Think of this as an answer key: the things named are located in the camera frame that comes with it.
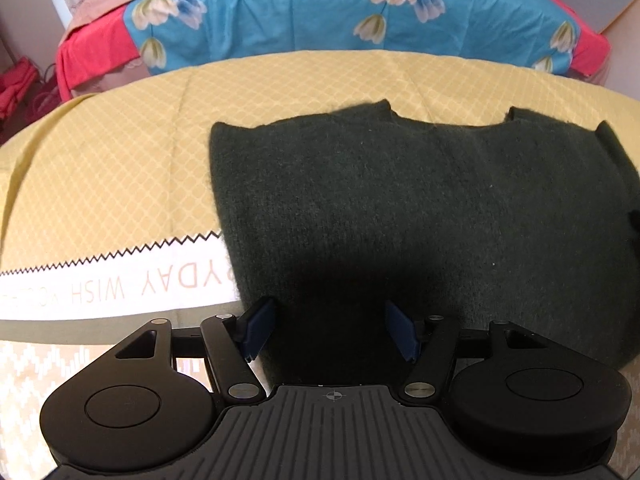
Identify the blue floral duvet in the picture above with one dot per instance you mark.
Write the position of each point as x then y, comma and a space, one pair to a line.
300, 5

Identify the dark green knit sweater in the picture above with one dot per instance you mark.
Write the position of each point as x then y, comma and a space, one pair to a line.
400, 200

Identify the yellow and white quilt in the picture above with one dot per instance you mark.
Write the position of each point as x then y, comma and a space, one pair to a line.
125, 185

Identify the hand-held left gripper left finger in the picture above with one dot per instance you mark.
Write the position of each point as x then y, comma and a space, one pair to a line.
257, 330

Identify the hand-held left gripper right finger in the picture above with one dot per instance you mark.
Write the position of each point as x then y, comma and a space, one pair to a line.
402, 331

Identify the red clothes pile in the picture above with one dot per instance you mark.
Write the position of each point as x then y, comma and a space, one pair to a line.
17, 90

